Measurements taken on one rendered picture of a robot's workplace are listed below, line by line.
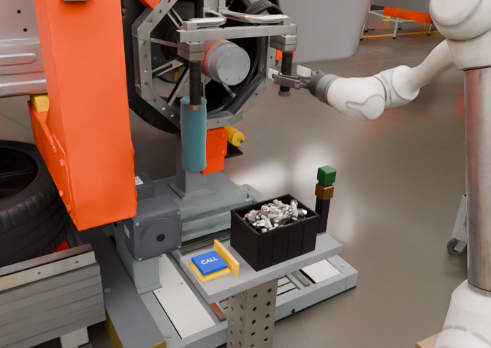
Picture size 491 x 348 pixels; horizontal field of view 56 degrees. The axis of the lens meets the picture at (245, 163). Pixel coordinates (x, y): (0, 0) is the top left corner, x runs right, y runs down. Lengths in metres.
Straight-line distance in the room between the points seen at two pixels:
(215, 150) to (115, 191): 0.62
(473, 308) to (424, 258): 1.33
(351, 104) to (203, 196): 0.92
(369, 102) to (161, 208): 0.75
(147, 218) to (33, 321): 0.44
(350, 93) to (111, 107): 0.63
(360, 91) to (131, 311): 0.99
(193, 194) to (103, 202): 0.79
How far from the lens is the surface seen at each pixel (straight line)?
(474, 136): 0.83
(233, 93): 1.87
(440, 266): 2.18
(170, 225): 1.56
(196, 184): 1.99
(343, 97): 1.31
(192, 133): 1.56
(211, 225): 1.97
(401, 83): 1.37
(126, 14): 1.61
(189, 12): 1.88
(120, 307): 1.62
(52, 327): 1.56
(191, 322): 1.62
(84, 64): 1.12
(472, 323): 0.88
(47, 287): 1.46
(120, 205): 1.28
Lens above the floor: 1.21
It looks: 26 degrees down
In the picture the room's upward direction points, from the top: 2 degrees clockwise
